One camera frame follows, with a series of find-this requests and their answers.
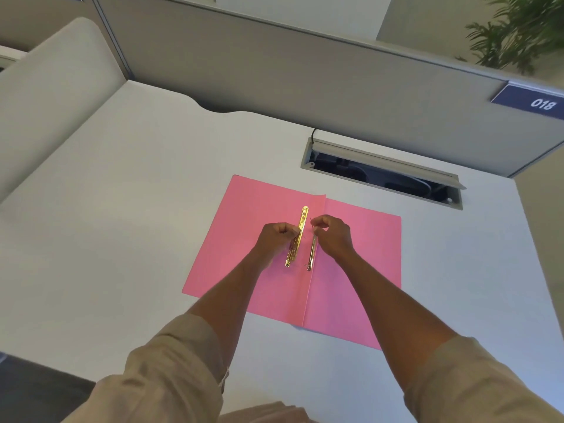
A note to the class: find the person's right hand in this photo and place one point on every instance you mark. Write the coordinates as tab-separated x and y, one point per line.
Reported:
334	236

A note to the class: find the person's left hand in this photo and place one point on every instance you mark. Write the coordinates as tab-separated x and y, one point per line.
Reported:
274	240

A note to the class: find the person's left fingers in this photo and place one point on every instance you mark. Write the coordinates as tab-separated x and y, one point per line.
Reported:
291	233

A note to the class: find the person's right fingers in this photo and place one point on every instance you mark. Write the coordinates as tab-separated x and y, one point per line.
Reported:
320	225

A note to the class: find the gold metal fastener bar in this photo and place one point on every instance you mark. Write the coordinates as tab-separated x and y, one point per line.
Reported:
303	218

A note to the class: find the gold metal fastener prong strip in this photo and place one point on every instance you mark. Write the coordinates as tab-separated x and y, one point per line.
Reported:
311	255

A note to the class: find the person's right forearm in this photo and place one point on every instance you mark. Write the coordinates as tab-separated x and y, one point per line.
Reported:
423	339

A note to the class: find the person's left forearm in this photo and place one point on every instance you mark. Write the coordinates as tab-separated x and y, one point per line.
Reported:
176	348

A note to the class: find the pink paper folder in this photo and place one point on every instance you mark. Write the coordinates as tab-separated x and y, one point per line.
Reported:
246	242

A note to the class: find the grey desk partition panel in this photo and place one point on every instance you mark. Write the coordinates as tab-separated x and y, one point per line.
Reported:
308	74

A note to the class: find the blue partition number plate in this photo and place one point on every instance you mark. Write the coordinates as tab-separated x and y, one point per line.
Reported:
528	101

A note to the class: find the grey side partition panel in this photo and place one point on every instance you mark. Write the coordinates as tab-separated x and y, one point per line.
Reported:
53	96

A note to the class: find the green potted plant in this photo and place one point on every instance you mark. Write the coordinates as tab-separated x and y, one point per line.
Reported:
515	30

